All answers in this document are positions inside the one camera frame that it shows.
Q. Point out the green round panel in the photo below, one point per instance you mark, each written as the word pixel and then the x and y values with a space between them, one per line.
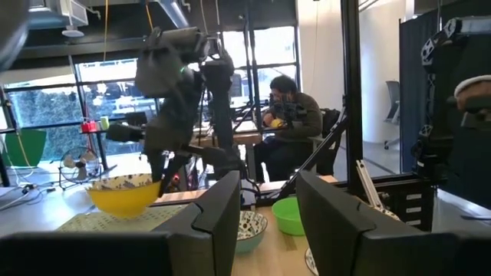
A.
pixel 27 147

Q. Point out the red container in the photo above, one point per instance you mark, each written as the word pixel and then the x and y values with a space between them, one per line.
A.
pixel 89 126

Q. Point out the grey office chair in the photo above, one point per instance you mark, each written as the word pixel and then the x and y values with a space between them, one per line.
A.
pixel 393 103

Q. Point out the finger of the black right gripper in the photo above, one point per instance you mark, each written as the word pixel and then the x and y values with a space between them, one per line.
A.
pixel 169 170
pixel 156 165

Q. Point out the black drawer unit white labels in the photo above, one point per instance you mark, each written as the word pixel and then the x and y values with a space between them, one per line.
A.
pixel 414 207

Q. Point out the small metal desk fan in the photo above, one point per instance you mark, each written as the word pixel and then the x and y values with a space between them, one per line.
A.
pixel 78 166

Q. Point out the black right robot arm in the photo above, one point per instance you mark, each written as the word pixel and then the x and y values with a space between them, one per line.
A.
pixel 218 99

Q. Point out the black diagonal frame brace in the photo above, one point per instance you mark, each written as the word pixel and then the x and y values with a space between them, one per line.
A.
pixel 314 157

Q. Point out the silver aluminium bar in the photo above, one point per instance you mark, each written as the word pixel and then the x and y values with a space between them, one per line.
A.
pixel 368 184

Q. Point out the black frame with brackets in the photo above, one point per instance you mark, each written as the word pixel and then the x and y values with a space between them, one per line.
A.
pixel 445 115

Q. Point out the wooden desk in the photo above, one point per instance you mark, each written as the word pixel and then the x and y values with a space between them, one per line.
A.
pixel 245 137

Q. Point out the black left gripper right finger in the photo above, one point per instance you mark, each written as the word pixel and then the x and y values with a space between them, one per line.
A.
pixel 383 253

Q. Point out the black frame post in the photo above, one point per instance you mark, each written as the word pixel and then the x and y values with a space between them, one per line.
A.
pixel 352 96

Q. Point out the green bowl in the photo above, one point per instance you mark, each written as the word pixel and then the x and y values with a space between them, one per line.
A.
pixel 285 218

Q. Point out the pale green perforated metal rack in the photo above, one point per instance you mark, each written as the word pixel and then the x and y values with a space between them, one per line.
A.
pixel 115 224

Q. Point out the person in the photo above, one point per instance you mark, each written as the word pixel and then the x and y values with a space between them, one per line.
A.
pixel 299 119

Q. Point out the yellow bowl floral inside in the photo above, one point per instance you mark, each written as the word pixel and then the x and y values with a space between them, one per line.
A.
pixel 124 201
pixel 310 264

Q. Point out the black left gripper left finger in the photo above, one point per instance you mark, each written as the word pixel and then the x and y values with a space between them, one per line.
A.
pixel 115 257

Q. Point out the teal bowl floral inside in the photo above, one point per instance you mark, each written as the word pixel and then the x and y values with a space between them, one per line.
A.
pixel 249 230
pixel 387 214

